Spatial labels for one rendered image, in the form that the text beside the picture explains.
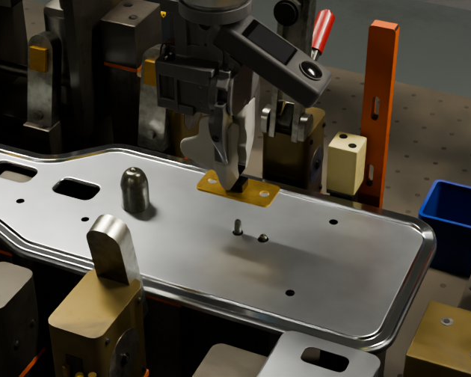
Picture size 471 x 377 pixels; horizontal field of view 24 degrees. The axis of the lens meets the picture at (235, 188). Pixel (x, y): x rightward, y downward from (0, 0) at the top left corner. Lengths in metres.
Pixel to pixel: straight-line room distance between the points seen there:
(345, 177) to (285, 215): 0.08
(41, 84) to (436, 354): 0.65
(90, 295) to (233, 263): 0.17
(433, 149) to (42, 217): 0.86
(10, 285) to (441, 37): 2.79
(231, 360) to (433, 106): 1.04
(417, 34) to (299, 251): 2.67
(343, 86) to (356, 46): 1.64
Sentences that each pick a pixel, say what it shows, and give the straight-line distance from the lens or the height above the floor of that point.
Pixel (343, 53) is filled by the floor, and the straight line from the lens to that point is 3.64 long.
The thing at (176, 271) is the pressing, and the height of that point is 1.00.
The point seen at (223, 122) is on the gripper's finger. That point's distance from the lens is 1.05.
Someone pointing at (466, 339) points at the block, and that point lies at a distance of 0.99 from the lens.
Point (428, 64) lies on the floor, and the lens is 3.61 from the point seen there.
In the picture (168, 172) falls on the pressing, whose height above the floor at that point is 1.00.
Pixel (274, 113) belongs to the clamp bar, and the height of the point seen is 1.08.
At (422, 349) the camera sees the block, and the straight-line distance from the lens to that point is 0.98.
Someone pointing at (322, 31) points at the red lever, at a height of 1.13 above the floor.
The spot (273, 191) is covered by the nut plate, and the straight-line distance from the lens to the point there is 1.14.
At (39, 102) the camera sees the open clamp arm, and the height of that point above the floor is 1.02.
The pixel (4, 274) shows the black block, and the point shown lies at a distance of 1.17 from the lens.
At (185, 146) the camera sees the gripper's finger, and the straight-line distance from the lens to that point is 1.12.
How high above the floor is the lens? 1.73
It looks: 36 degrees down
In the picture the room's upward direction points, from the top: straight up
